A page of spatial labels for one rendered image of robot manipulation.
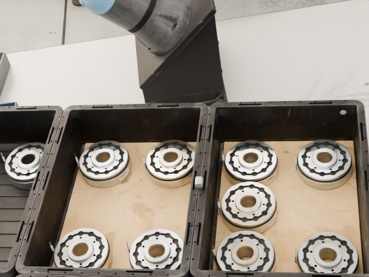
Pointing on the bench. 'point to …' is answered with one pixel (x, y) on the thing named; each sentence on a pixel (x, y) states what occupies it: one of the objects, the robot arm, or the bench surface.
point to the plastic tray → (3, 69)
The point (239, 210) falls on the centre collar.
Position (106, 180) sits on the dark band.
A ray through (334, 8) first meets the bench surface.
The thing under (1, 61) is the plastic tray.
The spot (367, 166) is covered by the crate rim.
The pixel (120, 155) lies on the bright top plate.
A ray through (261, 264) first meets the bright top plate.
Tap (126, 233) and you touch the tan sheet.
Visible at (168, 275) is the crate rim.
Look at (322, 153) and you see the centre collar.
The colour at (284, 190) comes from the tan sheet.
